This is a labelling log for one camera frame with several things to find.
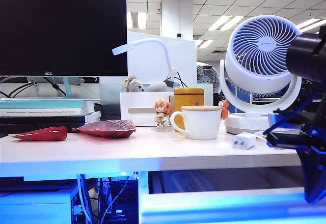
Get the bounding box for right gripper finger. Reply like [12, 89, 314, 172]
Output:
[296, 147, 326, 205]

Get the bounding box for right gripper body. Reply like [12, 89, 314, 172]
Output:
[263, 110, 326, 151]

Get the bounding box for white desk drawer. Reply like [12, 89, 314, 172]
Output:
[141, 169, 326, 224]

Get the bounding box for white USB charger plug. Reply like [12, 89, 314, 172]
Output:
[231, 132, 256, 150]

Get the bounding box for small orange fox figurine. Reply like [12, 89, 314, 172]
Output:
[218, 99, 230, 121]

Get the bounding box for white ceramic mug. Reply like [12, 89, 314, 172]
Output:
[169, 108, 222, 141]

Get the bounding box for round wooden mug lid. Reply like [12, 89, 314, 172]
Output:
[180, 105, 222, 111]

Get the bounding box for white desk fan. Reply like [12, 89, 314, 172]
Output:
[219, 14, 304, 135]

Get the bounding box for grey background fan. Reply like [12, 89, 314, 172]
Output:
[196, 64, 220, 94]

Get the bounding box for yellow cylindrical canister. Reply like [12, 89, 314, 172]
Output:
[173, 87, 205, 133]

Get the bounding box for blue wet wipes pack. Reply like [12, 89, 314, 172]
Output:
[159, 170, 206, 193]

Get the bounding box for orange-haired anime figurine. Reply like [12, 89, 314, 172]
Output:
[152, 99, 174, 128]

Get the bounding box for grey plush toy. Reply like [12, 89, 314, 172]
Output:
[147, 81, 169, 93]

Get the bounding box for white storage box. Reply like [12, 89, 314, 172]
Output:
[119, 83, 213, 127]

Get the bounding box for white partition panel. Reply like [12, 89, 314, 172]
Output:
[127, 31, 197, 85]

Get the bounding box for white gooseneck desk lamp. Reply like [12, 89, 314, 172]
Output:
[111, 38, 179, 87]

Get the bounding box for beige plush toy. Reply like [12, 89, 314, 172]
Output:
[123, 75, 145, 93]

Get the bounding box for computer case under desk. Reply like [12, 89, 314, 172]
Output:
[95, 173, 140, 224]

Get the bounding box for red patterned pouch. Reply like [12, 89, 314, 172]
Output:
[71, 119, 137, 138]

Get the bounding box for silver teal monitor stand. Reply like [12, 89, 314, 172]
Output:
[0, 76, 101, 101]

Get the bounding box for red chili pepper toy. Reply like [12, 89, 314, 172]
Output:
[11, 126, 68, 142]

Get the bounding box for black AOC computer monitor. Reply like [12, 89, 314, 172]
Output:
[0, 0, 128, 77]

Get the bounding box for black hardcover book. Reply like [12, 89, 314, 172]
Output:
[0, 123, 89, 134]

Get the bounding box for white hardcover book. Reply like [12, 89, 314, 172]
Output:
[0, 108, 87, 117]

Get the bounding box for teal hardcover book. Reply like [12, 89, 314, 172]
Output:
[0, 100, 85, 109]

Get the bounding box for white under-desk cabinet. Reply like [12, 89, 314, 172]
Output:
[0, 184, 78, 224]

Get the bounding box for black plug with cable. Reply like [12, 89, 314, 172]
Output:
[162, 71, 188, 88]

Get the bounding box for white cable bundle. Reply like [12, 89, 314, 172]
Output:
[76, 174, 94, 224]

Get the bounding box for black monitor cable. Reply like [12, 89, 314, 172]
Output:
[0, 77, 67, 99]

